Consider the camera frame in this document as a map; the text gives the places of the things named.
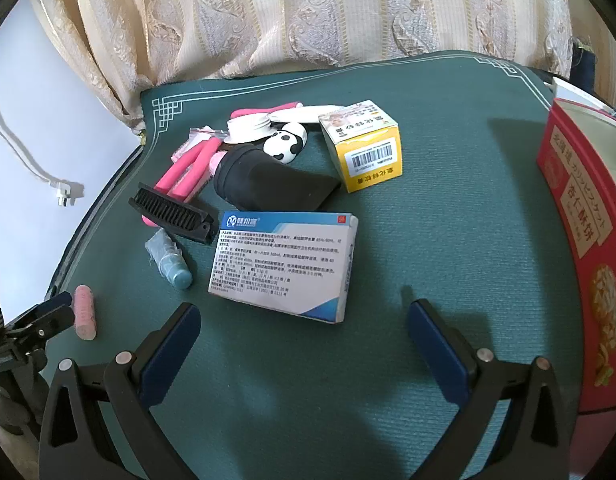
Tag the bent pink foam rod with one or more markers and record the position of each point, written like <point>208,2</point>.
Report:
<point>185,172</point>

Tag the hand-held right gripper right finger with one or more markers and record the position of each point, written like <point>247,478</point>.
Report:
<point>435,355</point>

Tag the green table mat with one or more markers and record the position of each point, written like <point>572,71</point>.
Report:
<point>437,235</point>

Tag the blue and white medicine box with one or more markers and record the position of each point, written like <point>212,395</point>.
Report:
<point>283,265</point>

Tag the person's left forearm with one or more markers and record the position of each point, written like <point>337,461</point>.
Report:
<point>0,410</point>

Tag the small blue bottle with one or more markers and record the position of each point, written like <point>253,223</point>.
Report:
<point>175,270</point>

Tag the panda toy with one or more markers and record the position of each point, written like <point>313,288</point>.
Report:
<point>283,147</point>

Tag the red cardboard box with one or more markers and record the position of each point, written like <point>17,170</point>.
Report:
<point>577,220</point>

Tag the dark blue object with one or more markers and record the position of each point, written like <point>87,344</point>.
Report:
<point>585,67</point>

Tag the white tissue packet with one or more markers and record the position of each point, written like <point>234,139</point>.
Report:
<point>313,112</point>

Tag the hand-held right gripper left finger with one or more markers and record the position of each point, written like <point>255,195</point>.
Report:
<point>173,355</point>

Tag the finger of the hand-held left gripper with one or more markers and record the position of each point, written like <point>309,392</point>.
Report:
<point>43,312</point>
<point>45,332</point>

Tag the straight pink foam rod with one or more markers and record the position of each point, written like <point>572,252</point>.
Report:
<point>245,111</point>

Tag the white plastic cap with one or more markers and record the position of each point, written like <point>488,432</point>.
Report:
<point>248,127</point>

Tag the cream patterned curtain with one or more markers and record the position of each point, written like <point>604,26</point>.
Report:
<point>288,10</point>

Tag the black pouch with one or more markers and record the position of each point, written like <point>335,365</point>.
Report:
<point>258,180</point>

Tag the yellow medicine box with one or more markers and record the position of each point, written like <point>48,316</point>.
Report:
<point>368,155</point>

